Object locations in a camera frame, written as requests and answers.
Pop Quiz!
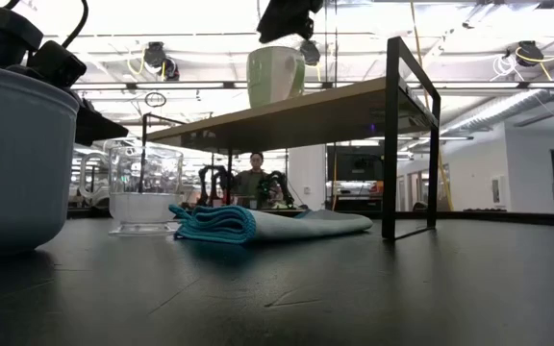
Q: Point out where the green ribbed ceramic mug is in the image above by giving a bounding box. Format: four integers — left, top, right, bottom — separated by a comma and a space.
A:
246, 45, 306, 110

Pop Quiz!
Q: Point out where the grey plastic mug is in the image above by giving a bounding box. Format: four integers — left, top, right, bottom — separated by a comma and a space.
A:
0, 61, 81, 255

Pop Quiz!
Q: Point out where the clear glass mug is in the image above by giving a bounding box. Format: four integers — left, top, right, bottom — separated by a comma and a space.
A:
78, 145, 185, 237

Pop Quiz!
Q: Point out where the black monitor screen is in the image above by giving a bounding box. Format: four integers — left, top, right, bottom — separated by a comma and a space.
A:
326, 145, 385, 183

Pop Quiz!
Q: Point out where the person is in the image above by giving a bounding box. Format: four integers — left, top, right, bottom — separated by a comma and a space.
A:
231, 152, 271, 209

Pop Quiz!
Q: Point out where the folded grey cloth blue edge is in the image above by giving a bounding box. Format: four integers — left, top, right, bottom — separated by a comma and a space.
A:
168, 204, 374, 245

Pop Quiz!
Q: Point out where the black cable ring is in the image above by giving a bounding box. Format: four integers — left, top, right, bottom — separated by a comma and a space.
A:
143, 91, 167, 109

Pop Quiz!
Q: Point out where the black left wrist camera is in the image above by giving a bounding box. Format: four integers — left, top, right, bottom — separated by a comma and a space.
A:
26, 40, 88, 88

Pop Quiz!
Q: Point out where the wooden shelf with black frame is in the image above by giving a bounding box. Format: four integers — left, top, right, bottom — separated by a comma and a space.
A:
135, 36, 442, 241

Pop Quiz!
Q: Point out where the yellow hanging cable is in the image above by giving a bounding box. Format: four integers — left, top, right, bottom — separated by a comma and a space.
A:
409, 0, 455, 211

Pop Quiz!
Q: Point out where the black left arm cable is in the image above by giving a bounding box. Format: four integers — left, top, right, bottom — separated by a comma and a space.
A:
60, 0, 90, 49

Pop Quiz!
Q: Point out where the silver ventilation duct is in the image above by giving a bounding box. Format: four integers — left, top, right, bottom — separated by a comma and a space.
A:
442, 57, 554, 140

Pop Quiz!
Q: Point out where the white wall dispenser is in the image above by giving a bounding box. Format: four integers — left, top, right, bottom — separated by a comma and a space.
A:
491, 175, 509, 209

